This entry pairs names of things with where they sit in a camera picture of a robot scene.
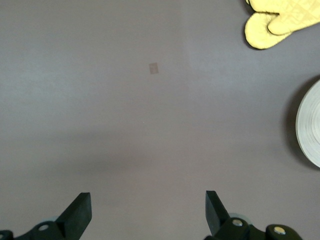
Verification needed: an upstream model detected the round wooden plate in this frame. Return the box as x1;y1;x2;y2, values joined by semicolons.
295;78;320;169

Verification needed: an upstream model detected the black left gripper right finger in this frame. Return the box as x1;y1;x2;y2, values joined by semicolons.
203;190;305;240

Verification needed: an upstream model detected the yellow quilted oven mitt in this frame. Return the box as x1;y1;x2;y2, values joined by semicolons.
244;11;293;50
244;0;320;36

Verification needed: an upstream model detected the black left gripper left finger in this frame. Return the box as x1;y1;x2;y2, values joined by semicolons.
0;191;93;240

